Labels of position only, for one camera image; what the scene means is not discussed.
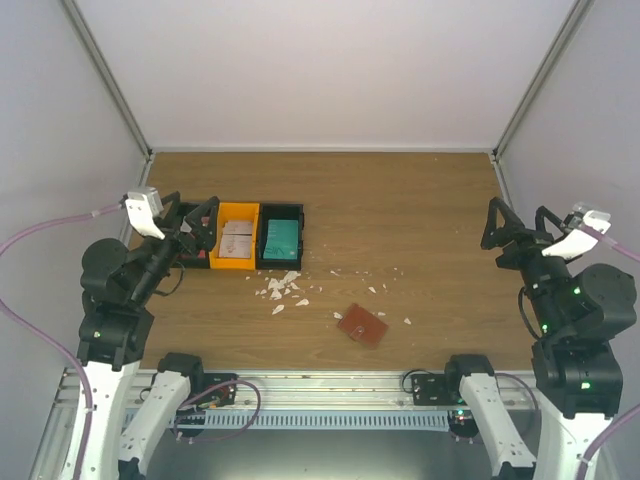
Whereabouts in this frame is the aluminium front rail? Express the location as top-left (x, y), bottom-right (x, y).
top-left (54, 369), bottom-right (546, 409)

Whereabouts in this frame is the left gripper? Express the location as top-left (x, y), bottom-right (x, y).
top-left (129, 190), bottom-right (219, 303)

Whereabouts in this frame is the white cards stack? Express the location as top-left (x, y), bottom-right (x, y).
top-left (218, 220), bottom-right (253, 259)

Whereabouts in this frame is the yellow plastic bin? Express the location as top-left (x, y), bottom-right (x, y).
top-left (209, 202), bottom-right (260, 271)

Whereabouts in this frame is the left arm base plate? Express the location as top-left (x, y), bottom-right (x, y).
top-left (199, 372), bottom-right (238, 408)

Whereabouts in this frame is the grey slotted cable duct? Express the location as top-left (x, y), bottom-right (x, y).
top-left (178, 409), bottom-right (449, 432)

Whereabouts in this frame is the green credit card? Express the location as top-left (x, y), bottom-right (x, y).
top-left (263, 219), bottom-right (299, 260)

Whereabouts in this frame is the black bin with red cards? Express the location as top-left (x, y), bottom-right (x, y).
top-left (177, 202), bottom-right (214, 269)

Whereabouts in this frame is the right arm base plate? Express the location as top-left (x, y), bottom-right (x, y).
top-left (400, 369), bottom-right (452, 406)

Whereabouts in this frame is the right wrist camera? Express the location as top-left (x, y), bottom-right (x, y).
top-left (542, 202), bottom-right (611, 262)

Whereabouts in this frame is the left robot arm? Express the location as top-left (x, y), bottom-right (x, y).
top-left (59, 187), bottom-right (220, 479)

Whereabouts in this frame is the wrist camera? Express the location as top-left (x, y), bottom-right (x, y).
top-left (124, 186), bottom-right (165, 240)
top-left (542, 202), bottom-right (611, 262)

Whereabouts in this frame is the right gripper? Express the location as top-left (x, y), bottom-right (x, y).
top-left (479, 195), bottom-right (568, 335)

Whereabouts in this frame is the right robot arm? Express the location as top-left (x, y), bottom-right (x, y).
top-left (442, 197), bottom-right (637, 479)

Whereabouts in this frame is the black bin with green cards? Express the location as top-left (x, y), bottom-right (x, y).
top-left (255, 203), bottom-right (305, 271)

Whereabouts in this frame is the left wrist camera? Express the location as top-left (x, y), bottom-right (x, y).
top-left (124, 186), bottom-right (165, 240)

